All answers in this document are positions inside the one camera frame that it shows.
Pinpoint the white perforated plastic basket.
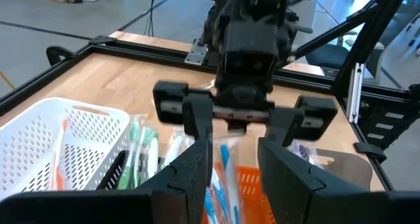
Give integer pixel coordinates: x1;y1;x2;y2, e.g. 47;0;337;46
0;97;131;202

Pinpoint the silver aluminium extrusion post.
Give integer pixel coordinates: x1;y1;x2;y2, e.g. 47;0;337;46
346;62;366;123

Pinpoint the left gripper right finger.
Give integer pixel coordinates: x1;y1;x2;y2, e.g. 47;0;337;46
258;137;420;224

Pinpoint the blue packaged toothbrush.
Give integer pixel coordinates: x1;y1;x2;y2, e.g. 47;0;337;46
215;144;242;224
203;184;227;224

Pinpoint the silver arm base bracket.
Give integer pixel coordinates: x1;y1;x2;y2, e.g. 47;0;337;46
184;38;209;66

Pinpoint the yellow cable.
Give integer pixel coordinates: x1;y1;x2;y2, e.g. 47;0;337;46
0;71;16;90

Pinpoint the dark office chair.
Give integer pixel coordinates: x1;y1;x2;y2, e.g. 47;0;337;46
304;30;387;79

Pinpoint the black perforated plastic basket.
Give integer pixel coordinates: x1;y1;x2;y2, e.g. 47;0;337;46
96;150;178;190

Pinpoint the grey translucent plastic tray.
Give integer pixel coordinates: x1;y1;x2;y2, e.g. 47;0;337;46
295;144;374;192

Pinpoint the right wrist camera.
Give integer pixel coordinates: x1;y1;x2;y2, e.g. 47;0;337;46
220;30;280;87

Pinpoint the orange perforated plastic basket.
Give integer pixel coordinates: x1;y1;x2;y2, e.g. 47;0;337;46
199;164;276;224

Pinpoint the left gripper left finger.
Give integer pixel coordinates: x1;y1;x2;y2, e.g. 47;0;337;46
0;137;214;224

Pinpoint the orange packaged toothbrush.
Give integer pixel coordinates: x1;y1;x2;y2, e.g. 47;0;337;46
51;118;70;191

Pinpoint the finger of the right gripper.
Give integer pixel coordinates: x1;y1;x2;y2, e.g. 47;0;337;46
266;106;298;148
182;89;214;143

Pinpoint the purple packaged toothbrush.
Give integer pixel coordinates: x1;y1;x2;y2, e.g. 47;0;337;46
287;141;318;159

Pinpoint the black plastic table clamp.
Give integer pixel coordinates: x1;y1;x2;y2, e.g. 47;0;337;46
353;141;388;164

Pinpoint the green packaged toothbrush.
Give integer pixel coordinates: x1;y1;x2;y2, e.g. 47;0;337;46
117;115;140;190
133;125;160;189

